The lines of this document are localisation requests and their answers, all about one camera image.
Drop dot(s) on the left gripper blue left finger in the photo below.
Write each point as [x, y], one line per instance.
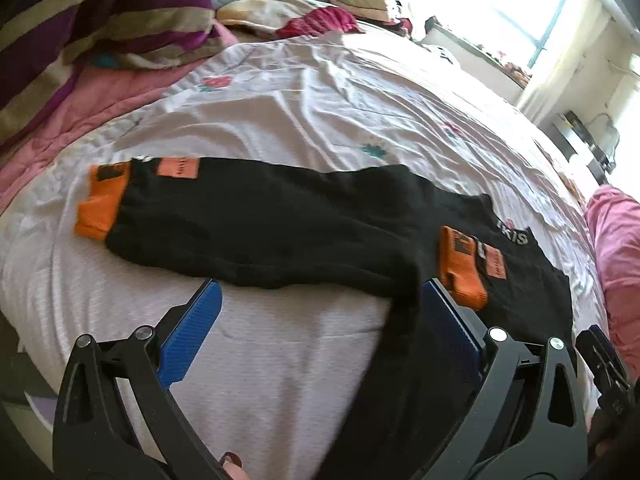
[115, 417]

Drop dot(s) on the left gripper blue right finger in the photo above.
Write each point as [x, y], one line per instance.
[525, 418]

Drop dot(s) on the black garment orange cuffs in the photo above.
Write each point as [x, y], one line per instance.
[380, 230]

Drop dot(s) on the left hand painted nails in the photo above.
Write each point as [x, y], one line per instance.
[232, 465]

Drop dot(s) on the pink blanket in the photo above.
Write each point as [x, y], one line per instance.
[612, 218]

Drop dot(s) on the pink floral bed sheet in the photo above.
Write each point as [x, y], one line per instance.
[274, 377]

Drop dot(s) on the white side desk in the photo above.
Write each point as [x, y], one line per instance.
[594, 144]

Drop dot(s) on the cream curtain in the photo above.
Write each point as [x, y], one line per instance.
[551, 79]

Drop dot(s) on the window sill with clutter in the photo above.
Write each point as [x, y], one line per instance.
[492, 68]

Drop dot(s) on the pink quilt under pillow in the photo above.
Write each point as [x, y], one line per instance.
[99, 96]

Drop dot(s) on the purple beige striped pillow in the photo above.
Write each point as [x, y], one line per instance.
[44, 43]

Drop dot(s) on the cream and magenta pillow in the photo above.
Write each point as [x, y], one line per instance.
[283, 19]

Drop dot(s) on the window with dark frame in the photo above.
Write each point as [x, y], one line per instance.
[517, 31]

